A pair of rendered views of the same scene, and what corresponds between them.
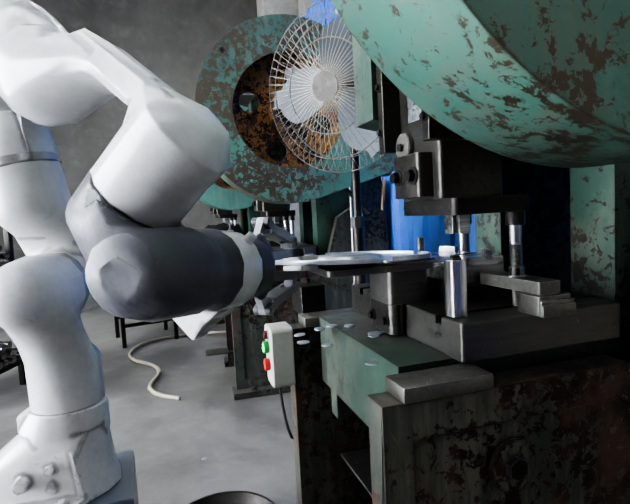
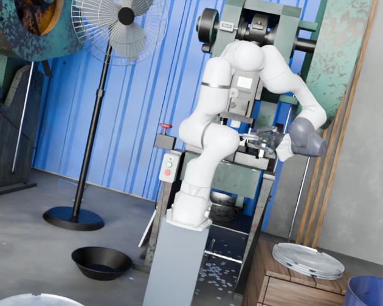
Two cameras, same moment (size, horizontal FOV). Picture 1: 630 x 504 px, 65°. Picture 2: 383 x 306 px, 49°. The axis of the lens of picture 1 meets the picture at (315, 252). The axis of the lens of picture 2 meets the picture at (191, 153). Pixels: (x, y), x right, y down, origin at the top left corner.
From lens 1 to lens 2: 1.90 m
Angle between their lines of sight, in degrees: 64
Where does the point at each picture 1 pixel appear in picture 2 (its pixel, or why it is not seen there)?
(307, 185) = (36, 50)
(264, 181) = (17, 40)
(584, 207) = (261, 125)
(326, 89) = (126, 18)
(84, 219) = (312, 133)
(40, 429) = (207, 193)
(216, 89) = not seen: outside the picture
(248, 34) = not seen: outside the picture
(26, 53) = (293, 79)
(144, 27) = not seen: outside the picture
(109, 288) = (322, 150)
